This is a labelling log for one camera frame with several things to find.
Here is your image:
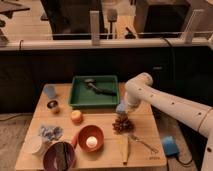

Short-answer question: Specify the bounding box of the crumpled blue white cloth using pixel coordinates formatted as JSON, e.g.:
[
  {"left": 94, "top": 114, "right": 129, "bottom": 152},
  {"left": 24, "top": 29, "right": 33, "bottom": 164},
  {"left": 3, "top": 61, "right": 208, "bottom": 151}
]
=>
[{"left": 38, "top": 125, "right": 63, "bottom": 141}]

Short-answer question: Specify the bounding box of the white egg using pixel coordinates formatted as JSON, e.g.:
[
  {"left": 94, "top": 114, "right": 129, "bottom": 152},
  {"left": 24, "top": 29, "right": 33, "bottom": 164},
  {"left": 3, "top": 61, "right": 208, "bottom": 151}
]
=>
[{"left": 86, "top": 136, "right": 97, "bottom": 148}]

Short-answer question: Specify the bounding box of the orange apple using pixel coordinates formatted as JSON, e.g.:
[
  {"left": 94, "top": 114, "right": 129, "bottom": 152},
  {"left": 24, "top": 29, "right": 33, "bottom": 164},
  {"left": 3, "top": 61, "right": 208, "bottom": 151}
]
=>
[{"left": 70, "top": 110, "right": 83, "bottom": 124}]

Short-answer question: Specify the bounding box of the green plastic tray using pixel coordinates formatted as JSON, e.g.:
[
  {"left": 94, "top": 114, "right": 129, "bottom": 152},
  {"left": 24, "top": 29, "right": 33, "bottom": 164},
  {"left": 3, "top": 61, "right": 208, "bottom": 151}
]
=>
[{"left": 68, "top": 75, "right": 120, "bottom": 109}]

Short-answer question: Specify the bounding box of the white cup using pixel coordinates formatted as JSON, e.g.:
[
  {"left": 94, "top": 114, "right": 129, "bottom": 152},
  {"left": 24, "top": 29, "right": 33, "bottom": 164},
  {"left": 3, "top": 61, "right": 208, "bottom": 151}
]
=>
[{"left": 24, "top": 136, "right": 45, "bottom": 155}]

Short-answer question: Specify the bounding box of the orange bowl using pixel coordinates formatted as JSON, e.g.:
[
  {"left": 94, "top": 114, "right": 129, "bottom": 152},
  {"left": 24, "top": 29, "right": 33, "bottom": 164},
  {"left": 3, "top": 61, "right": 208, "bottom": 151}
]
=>
[{"left": 71, "top": 125, "right": 104, "bottom": 153}]

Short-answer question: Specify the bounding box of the silver fork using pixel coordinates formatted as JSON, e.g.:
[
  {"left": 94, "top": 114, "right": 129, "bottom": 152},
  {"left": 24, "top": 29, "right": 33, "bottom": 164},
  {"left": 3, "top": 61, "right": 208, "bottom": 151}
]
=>
[{"left": 128, "top": 134, "right": 159, "bottom": 154}]

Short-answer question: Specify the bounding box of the wooden table board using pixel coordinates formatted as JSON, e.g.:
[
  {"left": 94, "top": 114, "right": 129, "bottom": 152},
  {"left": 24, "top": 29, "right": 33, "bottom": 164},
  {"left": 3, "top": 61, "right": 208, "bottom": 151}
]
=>
[{"left": 25, "top": 84, "right": 167, "bottom": 171}]

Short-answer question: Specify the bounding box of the metal rail barrier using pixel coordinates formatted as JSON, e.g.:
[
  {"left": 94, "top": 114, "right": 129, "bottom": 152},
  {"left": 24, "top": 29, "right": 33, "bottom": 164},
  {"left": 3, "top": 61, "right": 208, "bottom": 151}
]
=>
[{"left": 0, "top": 9, "right": 213, "bottom": 52}]

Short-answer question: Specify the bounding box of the purple bowl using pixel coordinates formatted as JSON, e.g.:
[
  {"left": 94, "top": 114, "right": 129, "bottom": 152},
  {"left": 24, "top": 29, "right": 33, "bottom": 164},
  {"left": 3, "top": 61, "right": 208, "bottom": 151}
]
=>
[{"left": 43, "top": 141, "right": 75, "bottom": 171}]

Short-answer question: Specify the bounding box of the wooden spatula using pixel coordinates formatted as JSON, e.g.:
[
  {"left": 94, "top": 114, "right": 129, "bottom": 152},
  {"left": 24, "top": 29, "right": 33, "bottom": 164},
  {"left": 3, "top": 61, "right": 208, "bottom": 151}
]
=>
[{"left": 119, "top": 135, "right": 129, "bottom": 165}]

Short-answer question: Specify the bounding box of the light blue plastic cup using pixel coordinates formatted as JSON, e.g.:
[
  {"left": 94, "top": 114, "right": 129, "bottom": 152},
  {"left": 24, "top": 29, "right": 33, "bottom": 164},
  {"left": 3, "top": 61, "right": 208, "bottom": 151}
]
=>
[{"left": 44, "top": 85, "right": 56, "bottom": 99}]

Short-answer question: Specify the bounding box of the small metal cup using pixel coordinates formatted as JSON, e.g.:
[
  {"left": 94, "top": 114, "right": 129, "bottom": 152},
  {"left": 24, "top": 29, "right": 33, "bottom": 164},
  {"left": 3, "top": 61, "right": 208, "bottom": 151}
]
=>
[{"left": 47, "top": 100, "right": 60, "bottom": 114}]

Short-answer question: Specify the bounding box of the blue sponge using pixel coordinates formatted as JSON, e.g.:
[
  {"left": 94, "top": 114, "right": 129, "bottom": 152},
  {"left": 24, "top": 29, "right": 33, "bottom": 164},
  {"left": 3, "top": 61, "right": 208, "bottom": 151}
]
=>
[{"left": 116, "top": 102, "right": 126, "bottom": 114}]

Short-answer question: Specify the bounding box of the bunch of dark grapes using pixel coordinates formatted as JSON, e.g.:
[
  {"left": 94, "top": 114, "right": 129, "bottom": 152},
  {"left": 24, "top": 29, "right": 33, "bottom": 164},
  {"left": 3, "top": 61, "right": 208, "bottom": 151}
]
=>
[{"left": 112, "top": 115, "right": 134, "bottom": 134}]

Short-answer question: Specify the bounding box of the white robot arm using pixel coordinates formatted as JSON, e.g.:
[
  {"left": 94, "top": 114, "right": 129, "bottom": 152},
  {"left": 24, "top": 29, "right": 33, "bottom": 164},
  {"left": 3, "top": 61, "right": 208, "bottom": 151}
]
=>
[{"left": 125, "top": 72, "right": 213, "bottom": 171}]

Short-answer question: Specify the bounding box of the dark sponge in purple bowl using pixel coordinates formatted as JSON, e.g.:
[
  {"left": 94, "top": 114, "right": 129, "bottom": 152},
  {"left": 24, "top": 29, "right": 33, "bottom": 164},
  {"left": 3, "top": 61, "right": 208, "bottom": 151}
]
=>
[{"left": 55, "top": 142, "right": 68, "bottom": 171}]

